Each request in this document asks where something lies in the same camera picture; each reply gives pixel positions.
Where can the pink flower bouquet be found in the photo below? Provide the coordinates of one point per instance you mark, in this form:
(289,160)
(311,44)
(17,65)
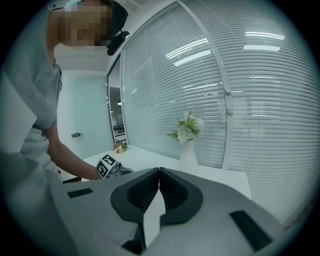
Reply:
(120,147)

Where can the black head-mounted camera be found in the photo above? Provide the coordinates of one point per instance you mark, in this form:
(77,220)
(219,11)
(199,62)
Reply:
(117,40)

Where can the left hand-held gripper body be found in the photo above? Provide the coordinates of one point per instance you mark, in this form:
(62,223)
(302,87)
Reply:
(106,166)

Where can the person's left forearm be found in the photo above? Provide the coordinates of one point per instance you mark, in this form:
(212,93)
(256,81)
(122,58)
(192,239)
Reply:
(72,160)

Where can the white table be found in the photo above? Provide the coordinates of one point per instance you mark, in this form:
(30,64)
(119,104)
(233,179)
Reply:
(155,160)

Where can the white window blinds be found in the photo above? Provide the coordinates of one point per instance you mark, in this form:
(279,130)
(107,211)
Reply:
(175,87)

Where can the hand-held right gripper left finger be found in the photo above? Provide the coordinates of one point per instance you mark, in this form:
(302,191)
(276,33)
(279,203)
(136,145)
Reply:
(95,212)

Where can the person's head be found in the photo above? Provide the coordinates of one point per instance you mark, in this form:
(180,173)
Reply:
(82,25)

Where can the person's grey shirt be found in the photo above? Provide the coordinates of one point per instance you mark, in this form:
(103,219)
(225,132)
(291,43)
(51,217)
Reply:
(32,82)

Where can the white vase with white flowers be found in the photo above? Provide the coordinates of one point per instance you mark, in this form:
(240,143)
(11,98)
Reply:
(188,155)

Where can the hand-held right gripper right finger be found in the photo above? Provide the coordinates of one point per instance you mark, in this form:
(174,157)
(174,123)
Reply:
(220,207)

